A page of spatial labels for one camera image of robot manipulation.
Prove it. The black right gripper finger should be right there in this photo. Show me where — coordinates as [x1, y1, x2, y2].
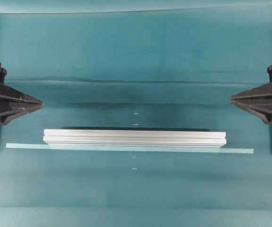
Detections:
[232, 102, 272, 125]
[229, 82, 272, 103]

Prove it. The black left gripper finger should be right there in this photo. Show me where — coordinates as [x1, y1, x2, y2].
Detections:
[0, 103, 43, 126]
[0, 83, 43, 104]

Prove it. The silver aluminium extrusion rail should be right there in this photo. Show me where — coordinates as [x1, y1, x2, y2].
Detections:
[43, 129, 227, 148]

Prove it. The teal table cloth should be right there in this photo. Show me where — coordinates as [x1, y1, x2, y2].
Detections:
[0, 3, 272, 227]

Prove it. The light blue tape strip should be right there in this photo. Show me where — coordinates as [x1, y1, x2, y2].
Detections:
[6, 143, 254, 154]

